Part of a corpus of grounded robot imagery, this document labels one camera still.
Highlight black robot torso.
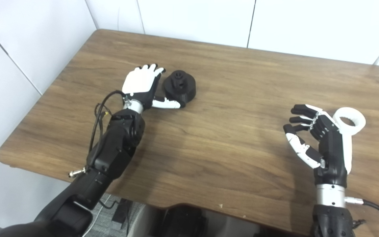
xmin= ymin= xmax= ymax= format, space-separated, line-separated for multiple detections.
xmin=127 ymin=203 xmax=262 ymax=237

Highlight thin left arm wires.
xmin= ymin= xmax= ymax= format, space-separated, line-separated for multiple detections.
xmin=94 ymin=103 xmax=113 ymax=132

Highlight black table foot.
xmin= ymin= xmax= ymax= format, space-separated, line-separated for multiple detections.
xmin=112 ymin=198 xmax=133 ymax=229

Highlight white ring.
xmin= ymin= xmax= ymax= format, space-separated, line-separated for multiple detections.
xmin=333 ymin=107 xmax=366 ymax=136

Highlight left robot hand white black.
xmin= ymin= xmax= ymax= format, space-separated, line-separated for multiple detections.
xmin=122 ymin=64 xmax=187 ymax=111

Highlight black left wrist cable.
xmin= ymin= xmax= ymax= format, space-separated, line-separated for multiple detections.
xmin=88 ymin=91 xmax=126 ymax=155

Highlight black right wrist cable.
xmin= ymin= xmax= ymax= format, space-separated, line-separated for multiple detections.
xmin=345 ymin=197 xmax=379 ymax=229

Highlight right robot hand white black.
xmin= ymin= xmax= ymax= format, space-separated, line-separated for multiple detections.
xmin=283 ymin=104 xmax=353 ymax=188

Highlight round black part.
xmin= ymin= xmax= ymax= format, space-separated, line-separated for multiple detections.
xmin=163 ymin=70 xmax=197 ymax=104

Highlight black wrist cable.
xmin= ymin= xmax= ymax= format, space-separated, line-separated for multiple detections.
xmin=88 ymin=91 xmax=126 ymax=155
xmin=345 ymin=197 xmax=379 ymax=229

